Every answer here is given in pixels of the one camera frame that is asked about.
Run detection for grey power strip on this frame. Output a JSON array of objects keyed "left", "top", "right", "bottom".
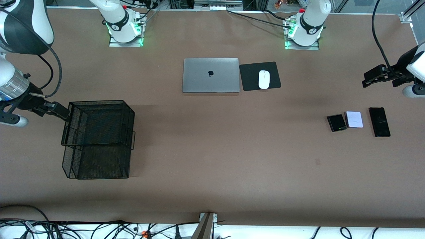
[{"left": 194, "top": 0, "right": 243, "bottom": 11}]

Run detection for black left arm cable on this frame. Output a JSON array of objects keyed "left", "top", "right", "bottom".
[{"left": 372, "top": 0, "right": 404, "bottom": 80}]

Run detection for aluminium frame corner bracket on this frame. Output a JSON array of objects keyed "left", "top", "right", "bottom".
[{"left": 400, "top": 0, "right": 425, "bottom": 24}]

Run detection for black mesh two-tier tray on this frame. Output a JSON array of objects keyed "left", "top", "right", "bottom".
[{"left": 61, "top": 100, "right": 136, "bottom": 180}]

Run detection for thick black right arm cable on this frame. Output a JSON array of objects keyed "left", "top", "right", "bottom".
[{"left": 0, "top": 7, "right": 63, "bottom": 98}]

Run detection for black arched floor cable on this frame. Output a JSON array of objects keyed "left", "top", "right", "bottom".
[{"left": 0, "top": 205, "right": 50, "bottom": 222}]

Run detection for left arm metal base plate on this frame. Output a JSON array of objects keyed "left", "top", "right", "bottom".
[{"left": 283, "top": 17, "right": 320, "bottom": 51}]

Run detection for large black cracked smartphone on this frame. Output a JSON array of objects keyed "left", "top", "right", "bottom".
[{"left": 369, "top": 107, "right": 391, "bottom": 137}]

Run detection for small black flip phone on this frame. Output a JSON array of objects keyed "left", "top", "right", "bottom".
[{"left": 327, "top": 114, "right": 347, "bottom": 132}]

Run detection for black mouse pad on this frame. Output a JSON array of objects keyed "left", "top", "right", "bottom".
[{"left": 239, "top": 61, "right": 282, "bottom": 91}]

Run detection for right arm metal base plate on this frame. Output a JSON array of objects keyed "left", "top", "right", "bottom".
[{"left": 109, "top": 13, "right": 146, "bottom": 47}]

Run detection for silver closed laptop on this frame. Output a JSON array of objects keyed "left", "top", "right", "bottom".
[{"left": 182, "top": 58, "right": 240, "bottom": 93}]

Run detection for lavender flip phone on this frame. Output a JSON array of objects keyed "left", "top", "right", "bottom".
[{"left": 345, "top": 111, "right": 364, "bottom": 129}]

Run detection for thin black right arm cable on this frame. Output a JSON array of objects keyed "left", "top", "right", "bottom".
[{"left": 36, "top": 54, "right": 54, "bottom": 91}]

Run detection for short black table cable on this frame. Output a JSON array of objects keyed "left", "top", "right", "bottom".
[{"left": 264, "top": 9, "right": 289, "bottom": 21}]

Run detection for black base power cables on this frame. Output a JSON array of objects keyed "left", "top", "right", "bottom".
[{"left": 133, "top": 0, "right": 160, "bottom": 25}]

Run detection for grey metal camera post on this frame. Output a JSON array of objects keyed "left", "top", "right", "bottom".
[{"left": 192, "top": 212, "right": 218, "bottom": 239}]

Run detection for long black table cable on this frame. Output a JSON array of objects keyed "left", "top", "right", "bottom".
[{"left": 227, "top": 9, "right": 291, "bottom": 29}]

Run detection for white computer mouse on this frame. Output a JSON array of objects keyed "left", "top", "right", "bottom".
[{"left": 258, "top": 70, "right": 270, "bottom": 90}]

